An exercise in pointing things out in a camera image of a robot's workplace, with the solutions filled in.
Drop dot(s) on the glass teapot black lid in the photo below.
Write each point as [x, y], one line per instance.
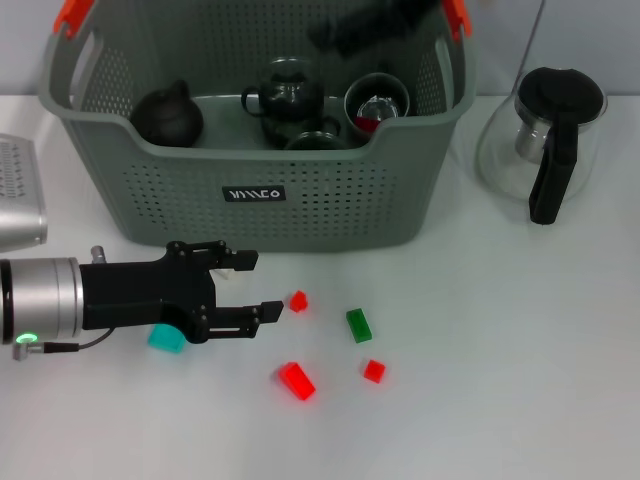
[550, 175]

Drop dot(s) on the bright red long brick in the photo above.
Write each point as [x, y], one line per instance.
[297, 381]

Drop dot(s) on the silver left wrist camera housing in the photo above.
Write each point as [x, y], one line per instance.
[17, 200]

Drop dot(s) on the dark red toy brick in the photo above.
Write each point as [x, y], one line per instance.
[367, 124]

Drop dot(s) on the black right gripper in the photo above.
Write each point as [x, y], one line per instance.
[375, 25]

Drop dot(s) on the green toy brick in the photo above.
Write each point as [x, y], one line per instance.
[358, 326]

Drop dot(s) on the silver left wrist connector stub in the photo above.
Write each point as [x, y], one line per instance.
[97, 254]

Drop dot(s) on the small red square brick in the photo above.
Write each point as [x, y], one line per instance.
[374, 371]

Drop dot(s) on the black clay teapot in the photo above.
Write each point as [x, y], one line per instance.
[167, 120]

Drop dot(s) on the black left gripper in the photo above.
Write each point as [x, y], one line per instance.
[145, 295]

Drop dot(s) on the cyan toy brick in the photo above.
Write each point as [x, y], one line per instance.
[167, 341]

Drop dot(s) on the white toy brick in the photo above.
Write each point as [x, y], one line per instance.
[225, 274]

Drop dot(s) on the small red cube brick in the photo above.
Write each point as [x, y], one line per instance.
[298, 301]

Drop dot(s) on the grey perforated storage bin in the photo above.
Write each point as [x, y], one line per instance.
[325, 200]

